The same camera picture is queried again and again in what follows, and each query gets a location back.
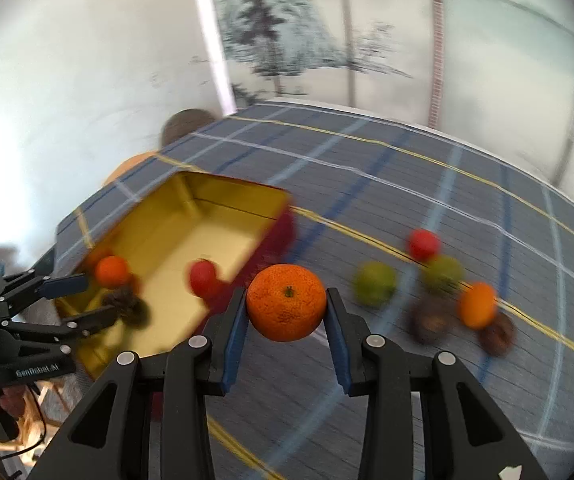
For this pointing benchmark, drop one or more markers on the smooth orange fruit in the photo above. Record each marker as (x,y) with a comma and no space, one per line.
(477,306)

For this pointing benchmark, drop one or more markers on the textured orange mandarin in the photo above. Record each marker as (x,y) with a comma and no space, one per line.
(286,302)

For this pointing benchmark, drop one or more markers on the orange round stool seat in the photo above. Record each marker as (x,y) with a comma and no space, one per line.
(128,164)

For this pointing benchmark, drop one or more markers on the red tomato with stem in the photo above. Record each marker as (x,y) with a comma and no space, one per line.
(203,279)

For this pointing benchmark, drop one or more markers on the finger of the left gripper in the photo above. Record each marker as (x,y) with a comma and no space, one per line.
(28,338)
(19,291)

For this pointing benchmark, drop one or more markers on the dark reddish brown passion fruit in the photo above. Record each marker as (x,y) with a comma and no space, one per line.
(498,338)

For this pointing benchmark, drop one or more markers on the gold toffee tin red outside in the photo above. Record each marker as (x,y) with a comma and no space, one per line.
(159,228)

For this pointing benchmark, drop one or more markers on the orange mandarin in tin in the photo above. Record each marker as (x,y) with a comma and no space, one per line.
(112,272)

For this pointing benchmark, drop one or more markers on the painted landscape folding screen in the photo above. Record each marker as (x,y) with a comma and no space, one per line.
(498,74)

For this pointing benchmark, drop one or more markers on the small red tomato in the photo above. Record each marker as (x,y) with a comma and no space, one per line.
(423,245)

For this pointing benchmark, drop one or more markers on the round brown woven cushion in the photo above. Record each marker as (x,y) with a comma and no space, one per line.
(184,122)

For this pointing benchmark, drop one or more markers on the wooden stool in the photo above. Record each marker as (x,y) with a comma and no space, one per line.
(45,411)

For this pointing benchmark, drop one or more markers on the dark wrinkled fruit in tin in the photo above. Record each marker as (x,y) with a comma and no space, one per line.
(132,310)

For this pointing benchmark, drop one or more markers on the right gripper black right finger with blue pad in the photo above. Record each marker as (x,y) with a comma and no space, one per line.
(466,434)

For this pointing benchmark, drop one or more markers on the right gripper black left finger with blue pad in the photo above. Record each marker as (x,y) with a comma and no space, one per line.
(151,412)

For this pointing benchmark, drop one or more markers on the large green tomato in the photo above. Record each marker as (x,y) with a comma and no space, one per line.
(374,284)

